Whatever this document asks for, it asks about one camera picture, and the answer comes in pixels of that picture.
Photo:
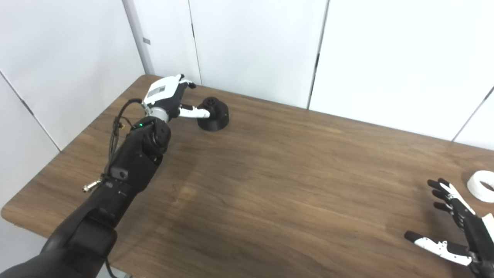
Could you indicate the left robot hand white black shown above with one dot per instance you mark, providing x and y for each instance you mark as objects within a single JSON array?
[{"x": 162, "y": 90}]

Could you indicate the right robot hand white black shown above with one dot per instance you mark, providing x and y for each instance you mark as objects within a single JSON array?
[{"x": 478, "y": 235}]

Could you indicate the round black part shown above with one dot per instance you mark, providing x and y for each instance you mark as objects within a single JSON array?
[{"x": 216, "y": 119}]

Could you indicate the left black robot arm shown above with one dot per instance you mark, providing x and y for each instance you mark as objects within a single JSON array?
[{"x": 135, "y": 162}]

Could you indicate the grey wall corner post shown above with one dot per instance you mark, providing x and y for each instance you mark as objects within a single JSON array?
[{"x": 139, "y": 38}]

